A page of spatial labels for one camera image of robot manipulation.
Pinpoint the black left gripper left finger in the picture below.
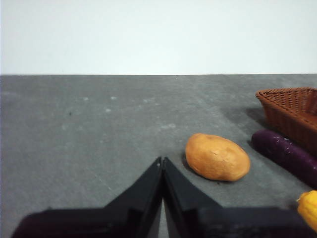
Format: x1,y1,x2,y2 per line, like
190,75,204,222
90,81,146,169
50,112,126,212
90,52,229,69
11,156,163,238

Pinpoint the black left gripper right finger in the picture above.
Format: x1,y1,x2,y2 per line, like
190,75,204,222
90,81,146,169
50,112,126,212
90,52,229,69
162,156,317,238

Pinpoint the tan potato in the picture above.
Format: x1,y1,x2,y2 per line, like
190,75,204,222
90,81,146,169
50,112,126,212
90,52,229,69
185,133,251,182

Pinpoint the purple eggplant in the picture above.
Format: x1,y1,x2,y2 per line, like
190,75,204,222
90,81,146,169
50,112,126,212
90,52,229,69
251,129,317,189

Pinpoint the brown woven wicker basket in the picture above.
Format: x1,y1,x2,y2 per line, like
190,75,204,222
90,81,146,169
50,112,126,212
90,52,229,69
255,87,317,157

